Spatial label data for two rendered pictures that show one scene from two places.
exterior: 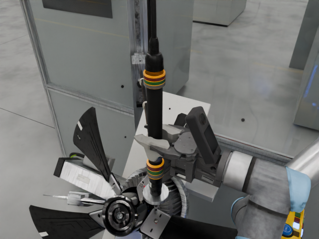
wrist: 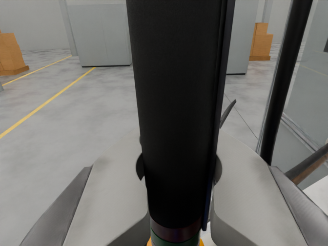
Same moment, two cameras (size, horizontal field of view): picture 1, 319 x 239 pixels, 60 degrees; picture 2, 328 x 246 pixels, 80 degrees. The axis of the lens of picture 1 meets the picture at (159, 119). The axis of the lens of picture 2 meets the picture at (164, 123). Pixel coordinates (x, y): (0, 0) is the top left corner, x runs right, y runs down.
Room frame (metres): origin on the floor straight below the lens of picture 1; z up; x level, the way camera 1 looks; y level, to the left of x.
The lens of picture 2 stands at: (0.45, -0.06, 1.59)
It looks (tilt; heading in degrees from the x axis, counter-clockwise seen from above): 29 degrees down; 65
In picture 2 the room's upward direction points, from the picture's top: 2 degrees counter-clockwise
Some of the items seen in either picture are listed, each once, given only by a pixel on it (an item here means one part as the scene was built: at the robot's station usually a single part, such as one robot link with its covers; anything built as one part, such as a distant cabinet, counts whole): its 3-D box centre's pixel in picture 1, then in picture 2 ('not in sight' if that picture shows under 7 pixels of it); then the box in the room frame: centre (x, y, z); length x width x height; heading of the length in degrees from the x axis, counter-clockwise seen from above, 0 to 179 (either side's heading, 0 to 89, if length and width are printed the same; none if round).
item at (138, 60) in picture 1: (140, 66); not in sight; (1.11, 0.08, 1.41); 0.10 x 0.07 x 0.08; 7
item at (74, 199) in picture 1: (76, 199); not in sight; (0.66, 0.31, 1.08); 0.07 x 0.04 x 0.06; 72
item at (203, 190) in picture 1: (187, 170); not in sight; (1.03, -0.15, 0.84); 0.36 x 0.24 x 0.03; 62
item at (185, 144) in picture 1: (199, 159); not in sight; (0.44, -0.09, 1.50); 0.12 x 0.08 x 0.09; 62
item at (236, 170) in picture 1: (236, 169); not in sight; (0.40, -0.16, 1.50); 0.08 x 0.05 x 0.08; 152
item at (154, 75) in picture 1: (154, 78); not in sight; (0.49, 0.01, 1.67); 0.04 x 0.04 x 0.03
